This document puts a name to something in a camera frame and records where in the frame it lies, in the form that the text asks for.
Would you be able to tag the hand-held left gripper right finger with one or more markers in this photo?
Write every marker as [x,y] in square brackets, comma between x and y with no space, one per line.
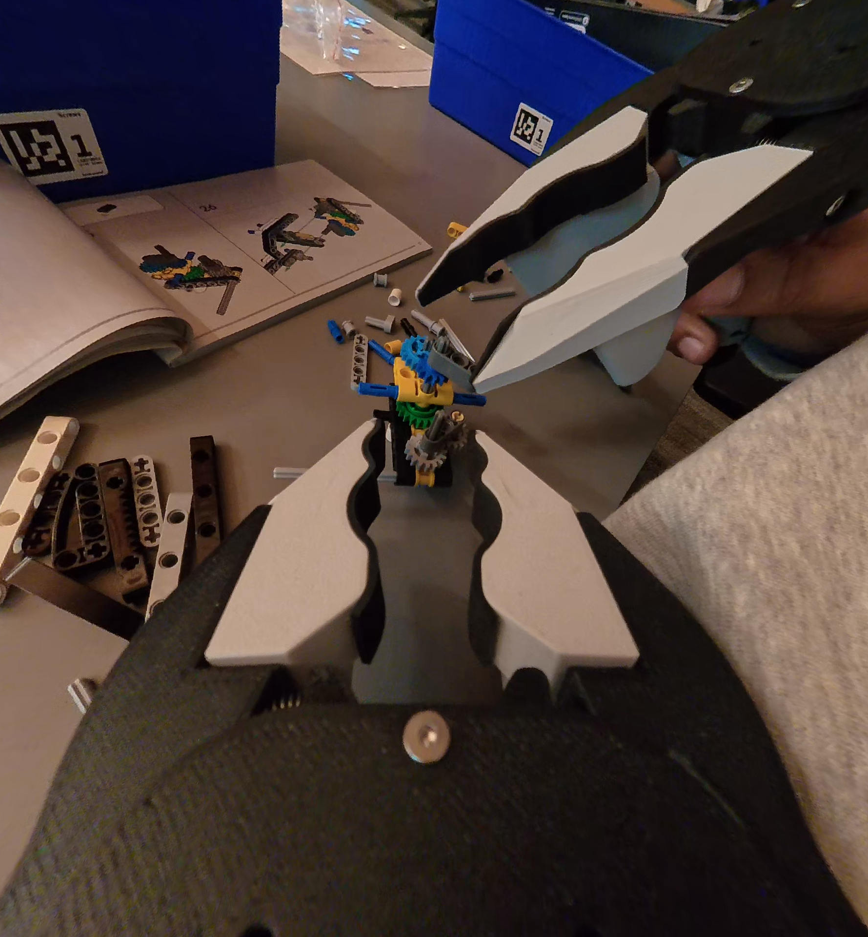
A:
[551,593]

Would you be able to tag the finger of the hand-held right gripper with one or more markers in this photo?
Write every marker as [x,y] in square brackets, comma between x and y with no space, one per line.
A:
[551,172]
[624,293]

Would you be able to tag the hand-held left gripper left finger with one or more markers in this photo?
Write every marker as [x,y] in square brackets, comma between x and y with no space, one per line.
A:
[295,585]

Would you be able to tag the long thin grey lego axle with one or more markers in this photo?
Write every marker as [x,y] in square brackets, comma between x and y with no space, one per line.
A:
[291,474]

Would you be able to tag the lego gear assembly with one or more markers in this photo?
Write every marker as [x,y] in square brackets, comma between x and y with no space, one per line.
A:
[413,380]

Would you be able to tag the person's right forearm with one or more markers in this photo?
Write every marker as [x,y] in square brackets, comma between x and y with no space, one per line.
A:
[829,439]

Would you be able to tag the black lego beam with holes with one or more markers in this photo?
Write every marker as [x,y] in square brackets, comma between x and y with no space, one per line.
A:
[214,512]

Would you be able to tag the short white lego beam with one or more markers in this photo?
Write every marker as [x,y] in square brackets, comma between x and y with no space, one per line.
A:
[172,538]

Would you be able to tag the thin white lego liftarm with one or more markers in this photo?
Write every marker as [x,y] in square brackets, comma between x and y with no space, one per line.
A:
[146,505]

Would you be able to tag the black lego gear rack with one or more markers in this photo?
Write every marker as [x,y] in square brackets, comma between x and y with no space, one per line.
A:
[123,542]

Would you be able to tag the long grey lego pin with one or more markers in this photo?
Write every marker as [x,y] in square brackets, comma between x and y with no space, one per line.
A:
[426,322]

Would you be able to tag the black curved lego liftarm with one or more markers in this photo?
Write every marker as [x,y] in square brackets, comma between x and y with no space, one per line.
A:
[82,558]

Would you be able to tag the long black lego beam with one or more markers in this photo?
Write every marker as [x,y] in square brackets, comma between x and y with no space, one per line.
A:
[75,596]

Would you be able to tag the thin grey lego liftarm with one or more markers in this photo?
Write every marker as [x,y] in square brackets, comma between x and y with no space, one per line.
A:
[360,362]

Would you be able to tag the white lego pin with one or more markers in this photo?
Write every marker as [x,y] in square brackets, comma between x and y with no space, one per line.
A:
[82,695]

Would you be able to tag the blue lego axle pin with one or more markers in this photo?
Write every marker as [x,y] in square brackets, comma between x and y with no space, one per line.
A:
[381,350]

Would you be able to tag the small black lego liftarm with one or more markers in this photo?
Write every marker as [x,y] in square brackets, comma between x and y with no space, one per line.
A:
[46,527]

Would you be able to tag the blue and grey lego connector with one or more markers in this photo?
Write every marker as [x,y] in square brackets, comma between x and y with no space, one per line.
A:
[335,331]

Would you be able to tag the long white lego beam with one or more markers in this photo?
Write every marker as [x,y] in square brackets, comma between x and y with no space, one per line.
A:
[18,496]

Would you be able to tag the lego instruction booklet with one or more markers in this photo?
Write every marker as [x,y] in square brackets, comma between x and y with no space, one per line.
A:
[75,329]

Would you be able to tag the person's right hand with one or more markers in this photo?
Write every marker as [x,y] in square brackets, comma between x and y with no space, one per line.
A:
[807,293]

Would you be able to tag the blue storage bin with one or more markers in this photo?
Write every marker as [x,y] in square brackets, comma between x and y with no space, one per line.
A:
[148,73]
[492,73]

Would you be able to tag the clear plastic bag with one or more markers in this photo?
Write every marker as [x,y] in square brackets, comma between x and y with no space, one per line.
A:
[346,44]

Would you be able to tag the person's grey sweatshirt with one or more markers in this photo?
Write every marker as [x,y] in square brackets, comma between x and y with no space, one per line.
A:
[770,732]

